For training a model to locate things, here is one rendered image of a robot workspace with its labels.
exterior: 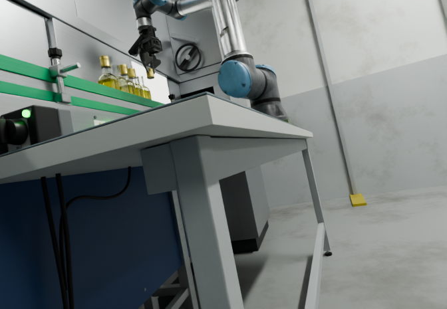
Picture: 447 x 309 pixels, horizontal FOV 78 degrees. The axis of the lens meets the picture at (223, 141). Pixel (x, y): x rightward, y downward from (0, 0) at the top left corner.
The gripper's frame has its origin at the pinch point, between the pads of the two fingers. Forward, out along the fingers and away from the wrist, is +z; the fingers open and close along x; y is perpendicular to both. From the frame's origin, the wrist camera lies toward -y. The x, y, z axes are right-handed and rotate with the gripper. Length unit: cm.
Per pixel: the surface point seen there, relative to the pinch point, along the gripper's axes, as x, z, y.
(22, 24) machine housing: -51, -9, -9
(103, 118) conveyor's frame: -51, 32, 22
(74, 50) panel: -32.1, -4.8, -9.2
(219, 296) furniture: -76, 65, 65
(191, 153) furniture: -76, 48, 64
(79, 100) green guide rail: -57, 27, 22
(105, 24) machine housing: -5.7, -28.9, -17.3
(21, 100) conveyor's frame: -74, 30, 27
